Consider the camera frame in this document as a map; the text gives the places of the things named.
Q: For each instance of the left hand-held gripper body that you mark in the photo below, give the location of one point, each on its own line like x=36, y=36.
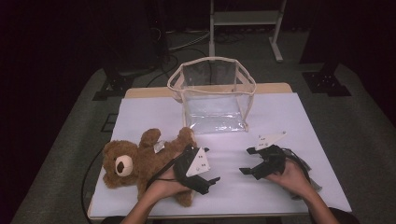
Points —
x=199, y=163

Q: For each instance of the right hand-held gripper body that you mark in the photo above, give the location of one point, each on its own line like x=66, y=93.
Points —
x=274, y=160

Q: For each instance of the clear plastic bag beige trim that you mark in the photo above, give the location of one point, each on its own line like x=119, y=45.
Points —
x=214, y=93

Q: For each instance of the brown teddy bear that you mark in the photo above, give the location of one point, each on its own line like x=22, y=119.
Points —
x=140, y=161

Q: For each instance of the person's right hand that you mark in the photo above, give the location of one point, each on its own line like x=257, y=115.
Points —
x=292, y=180

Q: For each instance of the person's left hand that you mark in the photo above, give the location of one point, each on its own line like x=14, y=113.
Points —
x=166, y=185

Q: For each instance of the white table sheet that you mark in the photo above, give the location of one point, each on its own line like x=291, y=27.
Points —
x=149, y=118

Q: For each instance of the wooden table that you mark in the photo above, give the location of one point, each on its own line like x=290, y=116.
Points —
x=146, y=91

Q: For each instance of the black stand base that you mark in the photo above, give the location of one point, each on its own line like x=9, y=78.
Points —
x=113, y=88
x=325, y=84

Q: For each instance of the dark floor plate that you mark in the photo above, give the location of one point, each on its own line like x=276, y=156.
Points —
x=109, y=123

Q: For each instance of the white metal stand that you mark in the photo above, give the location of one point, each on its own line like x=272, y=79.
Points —
x=246, y=18

